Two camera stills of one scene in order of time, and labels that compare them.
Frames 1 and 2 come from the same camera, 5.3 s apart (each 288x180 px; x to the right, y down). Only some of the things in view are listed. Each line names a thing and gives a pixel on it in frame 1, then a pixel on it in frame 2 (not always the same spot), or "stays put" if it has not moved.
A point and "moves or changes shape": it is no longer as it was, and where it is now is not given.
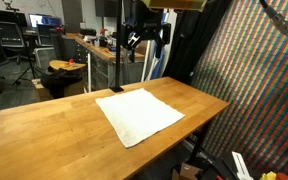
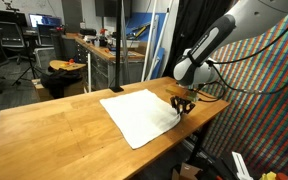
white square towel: x=137 y=115 moves or changes shape
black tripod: x=32 y=69 stays put
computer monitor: x=44 y=19 stays put
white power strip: x=241 y=166 stays put
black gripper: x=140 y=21 → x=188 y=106
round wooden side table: x=65 y=65 stays put
